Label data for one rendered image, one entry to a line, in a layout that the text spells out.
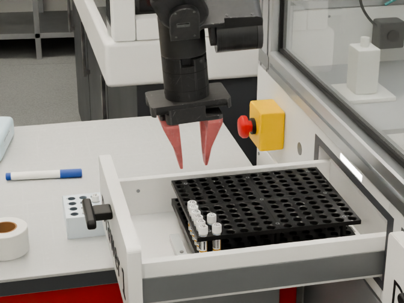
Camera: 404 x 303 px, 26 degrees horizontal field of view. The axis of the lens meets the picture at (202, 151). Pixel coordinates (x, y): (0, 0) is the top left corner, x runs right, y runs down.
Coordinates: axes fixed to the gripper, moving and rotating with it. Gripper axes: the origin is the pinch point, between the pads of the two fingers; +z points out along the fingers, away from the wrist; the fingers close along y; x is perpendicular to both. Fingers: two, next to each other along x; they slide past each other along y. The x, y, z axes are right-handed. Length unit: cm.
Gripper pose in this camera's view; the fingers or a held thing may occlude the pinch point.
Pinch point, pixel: (192, 159)
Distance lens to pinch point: 115.4
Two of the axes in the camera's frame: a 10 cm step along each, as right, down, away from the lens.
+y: 9.8, -1.4, 1.4
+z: 0.7, 9.1, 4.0
